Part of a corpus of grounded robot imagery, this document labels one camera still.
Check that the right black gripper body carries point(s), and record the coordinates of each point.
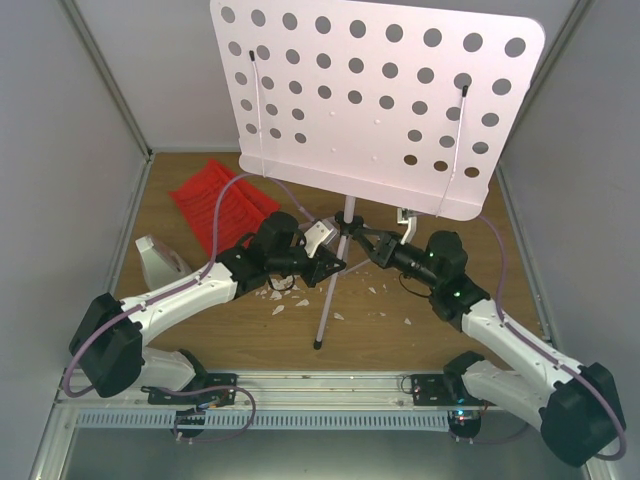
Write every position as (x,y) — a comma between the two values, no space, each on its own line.
(388,260)

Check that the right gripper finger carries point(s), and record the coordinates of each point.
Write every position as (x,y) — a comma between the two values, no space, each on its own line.
(371,236)
(370,250)

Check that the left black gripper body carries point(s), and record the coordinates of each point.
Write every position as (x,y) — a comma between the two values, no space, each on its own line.
(310,275)

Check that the red sheet music paper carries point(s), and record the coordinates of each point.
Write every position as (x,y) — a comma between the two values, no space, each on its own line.
(259,205)

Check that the white tripod music stand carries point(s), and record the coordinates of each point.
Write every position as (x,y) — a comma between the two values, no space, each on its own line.
(406,106)

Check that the white metronome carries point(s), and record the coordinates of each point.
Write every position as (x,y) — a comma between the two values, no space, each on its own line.
(160,264)

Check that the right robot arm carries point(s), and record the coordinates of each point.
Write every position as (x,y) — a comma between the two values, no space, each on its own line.
(575,407)

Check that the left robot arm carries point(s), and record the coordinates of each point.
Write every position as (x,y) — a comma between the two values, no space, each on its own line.
(110,345)

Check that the white debris pile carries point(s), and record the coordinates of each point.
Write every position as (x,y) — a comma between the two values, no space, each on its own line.
(283,294)

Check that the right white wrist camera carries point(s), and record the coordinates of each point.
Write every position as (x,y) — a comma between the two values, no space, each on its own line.
(409,219)

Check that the aluminium rail frame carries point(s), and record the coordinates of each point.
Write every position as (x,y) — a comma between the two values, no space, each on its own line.
(504,451)

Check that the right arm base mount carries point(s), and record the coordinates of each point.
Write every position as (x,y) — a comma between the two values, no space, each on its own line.
(437,389)

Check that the slotted cable duct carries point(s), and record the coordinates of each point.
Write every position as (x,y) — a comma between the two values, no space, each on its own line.
(269,420)

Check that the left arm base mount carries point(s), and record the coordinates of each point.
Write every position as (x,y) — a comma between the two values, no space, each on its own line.
(212,389)

